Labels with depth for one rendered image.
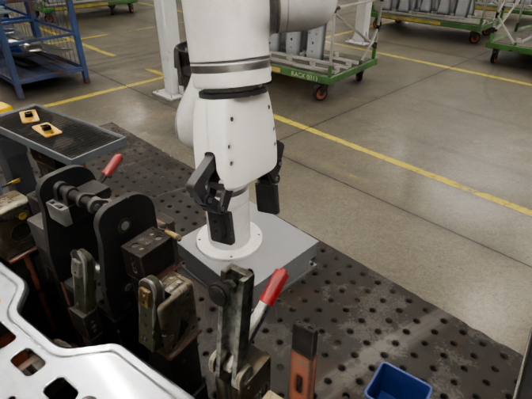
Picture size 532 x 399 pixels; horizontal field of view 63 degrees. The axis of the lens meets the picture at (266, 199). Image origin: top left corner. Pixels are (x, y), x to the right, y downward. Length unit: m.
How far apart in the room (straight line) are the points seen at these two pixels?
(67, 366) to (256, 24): 0.56
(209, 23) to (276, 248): 0.87
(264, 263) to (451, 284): 1.45
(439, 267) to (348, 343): 1.48
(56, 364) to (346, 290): 0.77
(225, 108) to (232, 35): 0.07
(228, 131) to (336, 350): 0.77
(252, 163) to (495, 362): 0.87
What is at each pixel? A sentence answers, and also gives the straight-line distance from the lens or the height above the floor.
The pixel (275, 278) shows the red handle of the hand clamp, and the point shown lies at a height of 1.14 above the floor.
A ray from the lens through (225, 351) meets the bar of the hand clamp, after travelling 0.61.
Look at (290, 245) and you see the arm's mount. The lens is 1.24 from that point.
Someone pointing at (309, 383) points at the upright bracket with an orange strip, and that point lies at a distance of 0.55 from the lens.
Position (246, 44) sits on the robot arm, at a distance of 0.44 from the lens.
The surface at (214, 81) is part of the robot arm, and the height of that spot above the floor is 1.43.
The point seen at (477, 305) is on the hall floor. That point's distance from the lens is 2.40.
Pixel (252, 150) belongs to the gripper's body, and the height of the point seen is 1.36.
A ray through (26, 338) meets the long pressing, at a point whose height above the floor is 1.00.
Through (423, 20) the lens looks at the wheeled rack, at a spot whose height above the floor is 0.26.
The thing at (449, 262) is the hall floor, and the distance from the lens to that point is 2.60.
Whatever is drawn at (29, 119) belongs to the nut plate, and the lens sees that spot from 1.22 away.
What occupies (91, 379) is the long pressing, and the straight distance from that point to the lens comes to 0.73.
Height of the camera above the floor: 1.56
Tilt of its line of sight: 32 degrees down
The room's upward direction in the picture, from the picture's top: straight up
